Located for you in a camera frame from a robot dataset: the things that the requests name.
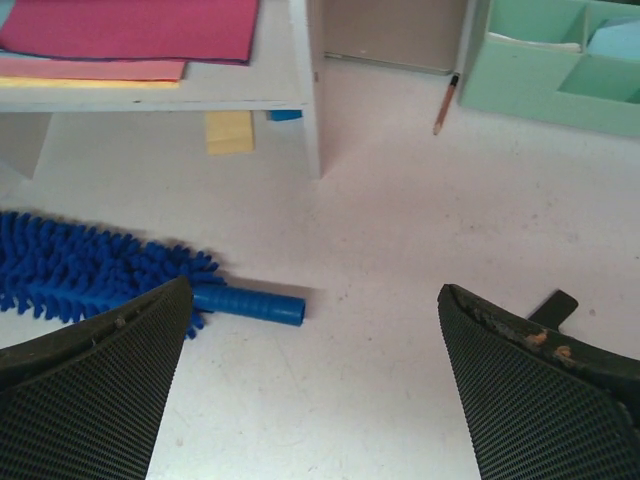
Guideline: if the yellow sticky note pad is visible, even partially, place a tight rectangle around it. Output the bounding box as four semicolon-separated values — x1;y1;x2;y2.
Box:
205;111;255;156

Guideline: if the mint green desk organizer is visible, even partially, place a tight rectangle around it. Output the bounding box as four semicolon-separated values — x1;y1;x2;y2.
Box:
459;1;639;137

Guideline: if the black clip object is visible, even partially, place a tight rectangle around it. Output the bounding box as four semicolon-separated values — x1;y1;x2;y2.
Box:
527;289;579;331

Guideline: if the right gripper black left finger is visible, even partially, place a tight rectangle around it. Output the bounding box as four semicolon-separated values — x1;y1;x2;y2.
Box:
1;277;192;479

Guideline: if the small blue block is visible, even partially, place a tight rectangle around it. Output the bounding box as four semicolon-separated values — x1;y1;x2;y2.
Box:
266;110;303;122

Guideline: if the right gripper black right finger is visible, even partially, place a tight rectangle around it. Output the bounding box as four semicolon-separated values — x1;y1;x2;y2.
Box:
438;284;639;479

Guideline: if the red pencil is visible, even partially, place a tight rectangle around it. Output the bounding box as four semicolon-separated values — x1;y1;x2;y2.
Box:
432;72;460;136

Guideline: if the white wooden bookshelf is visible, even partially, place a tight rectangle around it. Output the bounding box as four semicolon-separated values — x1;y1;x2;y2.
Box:
1;1;323;186

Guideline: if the blue microfiber duster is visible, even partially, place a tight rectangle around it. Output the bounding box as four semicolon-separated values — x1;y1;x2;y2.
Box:
1;211;306;339

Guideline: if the stack of coloured paper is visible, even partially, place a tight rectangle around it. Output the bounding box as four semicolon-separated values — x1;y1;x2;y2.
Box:
1;1;260;88

